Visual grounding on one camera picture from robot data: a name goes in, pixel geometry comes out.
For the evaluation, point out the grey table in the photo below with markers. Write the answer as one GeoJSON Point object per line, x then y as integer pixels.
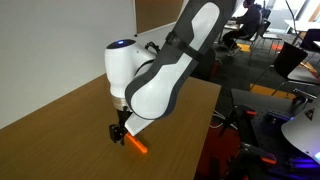
{"type": "Point", "coordinates": [305, 75]}

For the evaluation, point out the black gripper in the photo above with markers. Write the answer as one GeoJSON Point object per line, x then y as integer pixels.
{"type": "Point", "coordinates": [122, 118]}

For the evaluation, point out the white office table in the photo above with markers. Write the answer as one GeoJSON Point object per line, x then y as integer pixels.
{"type": "Point", "coordinates": [301, 25]}

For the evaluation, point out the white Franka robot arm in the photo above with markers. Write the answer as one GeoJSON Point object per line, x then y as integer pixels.
{"type": "Point", "coordinates": [186, 50]}

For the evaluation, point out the seated person in dark clothes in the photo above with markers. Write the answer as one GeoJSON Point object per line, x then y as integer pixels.
{"type": "Point", "coordinates": [250, 18]}

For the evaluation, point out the black office chair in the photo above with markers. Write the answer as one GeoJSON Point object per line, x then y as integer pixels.
{"type": "Point", "coordinates": [289, 60]}

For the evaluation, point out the orange marker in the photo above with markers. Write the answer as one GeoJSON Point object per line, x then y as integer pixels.
{"type": "Point", "coordinates": [137, 144]}

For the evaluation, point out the dark blue chair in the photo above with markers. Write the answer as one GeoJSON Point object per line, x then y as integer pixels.
{"type": "Point", "coordinates": [311, 37]}

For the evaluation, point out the office chair under person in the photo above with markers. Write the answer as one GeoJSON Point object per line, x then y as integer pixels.
{"type": "Point", "coordinates": [265, 31]}

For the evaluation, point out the brown cork pinboard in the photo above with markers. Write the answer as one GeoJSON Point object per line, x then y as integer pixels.
{"type": "Point", "coordinates": [156, 13]}

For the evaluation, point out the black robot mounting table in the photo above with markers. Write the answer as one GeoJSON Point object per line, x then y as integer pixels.
{"type": "Point", "coordinates": [263, 133]}

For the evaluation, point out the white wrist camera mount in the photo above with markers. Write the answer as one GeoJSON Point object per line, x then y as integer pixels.
{"type": "Point", "coordinates": [139, 124]}

